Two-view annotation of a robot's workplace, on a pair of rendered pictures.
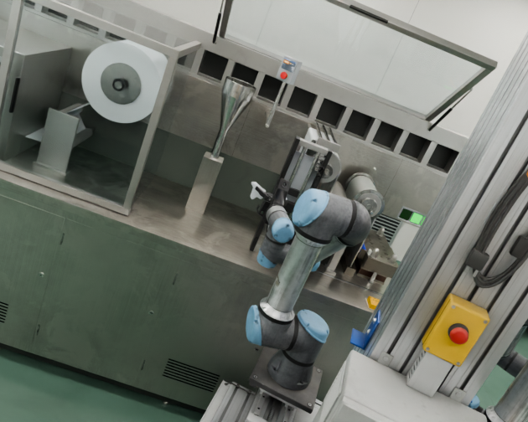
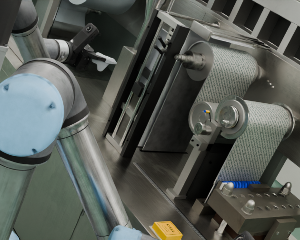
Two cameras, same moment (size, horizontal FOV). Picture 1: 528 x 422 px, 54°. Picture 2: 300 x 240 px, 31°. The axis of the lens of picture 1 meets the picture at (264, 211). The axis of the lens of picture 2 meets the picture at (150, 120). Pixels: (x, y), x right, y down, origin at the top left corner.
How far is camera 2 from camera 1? 1.90 m
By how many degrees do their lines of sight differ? 48
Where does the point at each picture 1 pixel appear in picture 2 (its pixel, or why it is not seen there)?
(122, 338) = not seen: outside the picture
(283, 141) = not seen: hidden behind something
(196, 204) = (109, 96)
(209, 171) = (124, 61)
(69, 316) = not seen: outside the picture
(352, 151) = (288, 79)
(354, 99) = not seen: outside the picture
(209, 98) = (175, 9)
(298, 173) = (156, 53)
